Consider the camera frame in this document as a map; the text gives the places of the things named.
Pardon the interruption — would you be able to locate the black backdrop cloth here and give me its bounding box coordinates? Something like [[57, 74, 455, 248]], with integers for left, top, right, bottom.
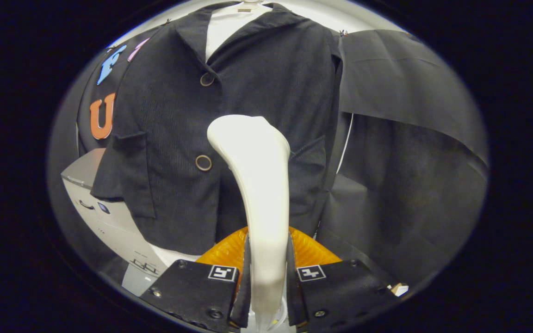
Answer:
[[47, 21, 489, 287]]

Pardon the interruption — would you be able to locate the grey drawer cabinet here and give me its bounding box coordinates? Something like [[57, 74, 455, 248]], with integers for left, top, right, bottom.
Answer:
[[61, 148, 170, 296]]

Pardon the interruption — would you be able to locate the black jacket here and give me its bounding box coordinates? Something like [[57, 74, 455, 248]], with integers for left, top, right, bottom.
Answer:
[[91, 2, 343, 256]]

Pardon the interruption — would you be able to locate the white mannequin torso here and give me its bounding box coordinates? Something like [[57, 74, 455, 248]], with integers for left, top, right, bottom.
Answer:
[[149, 0, 274, 269]]

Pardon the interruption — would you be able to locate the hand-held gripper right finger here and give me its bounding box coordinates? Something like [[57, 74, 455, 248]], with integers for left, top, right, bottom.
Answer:
[[287, 227, 399, 333]]

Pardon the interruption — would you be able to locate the white garment steamer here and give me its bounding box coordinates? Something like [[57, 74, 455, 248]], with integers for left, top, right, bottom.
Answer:
[[207, 114, 291, 331]]

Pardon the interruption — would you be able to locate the white cord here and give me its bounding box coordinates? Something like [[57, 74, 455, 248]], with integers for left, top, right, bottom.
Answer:
[[336, 113, 355, 175]]

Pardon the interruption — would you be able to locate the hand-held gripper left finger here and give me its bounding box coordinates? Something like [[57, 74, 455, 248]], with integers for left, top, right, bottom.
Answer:
[[139, 227, 252, 333]]

